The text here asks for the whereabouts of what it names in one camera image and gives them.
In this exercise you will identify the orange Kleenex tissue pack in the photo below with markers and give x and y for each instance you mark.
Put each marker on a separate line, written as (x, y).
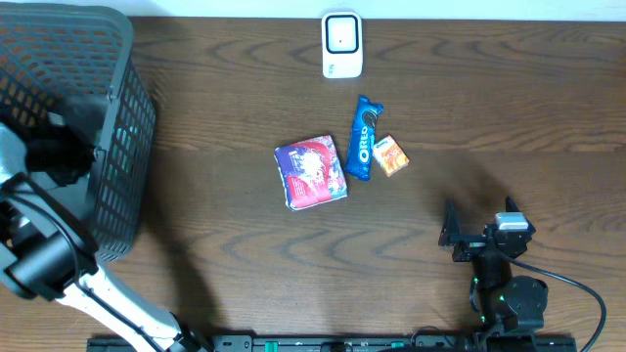
(390, 157)

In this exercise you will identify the red purple tissue pack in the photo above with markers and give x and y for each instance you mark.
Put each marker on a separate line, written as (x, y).
(311, 172)

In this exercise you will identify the grey plastic mesh basket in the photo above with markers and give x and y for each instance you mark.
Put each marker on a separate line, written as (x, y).
(75, 62)

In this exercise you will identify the blue Oreo cookie pack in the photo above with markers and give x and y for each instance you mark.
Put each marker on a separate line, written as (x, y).
(362, 138)

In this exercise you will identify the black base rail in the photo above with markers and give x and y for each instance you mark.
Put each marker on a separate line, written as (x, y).
(423, 342)

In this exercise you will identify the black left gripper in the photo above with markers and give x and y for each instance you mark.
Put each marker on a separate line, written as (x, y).
(54, 154)

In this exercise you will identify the teal snack packet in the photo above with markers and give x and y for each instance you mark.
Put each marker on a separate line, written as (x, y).
(125, 148)

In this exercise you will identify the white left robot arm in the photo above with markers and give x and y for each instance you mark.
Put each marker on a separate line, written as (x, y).
(58, 262)

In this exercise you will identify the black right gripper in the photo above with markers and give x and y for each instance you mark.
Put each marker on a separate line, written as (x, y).
(470, 245)

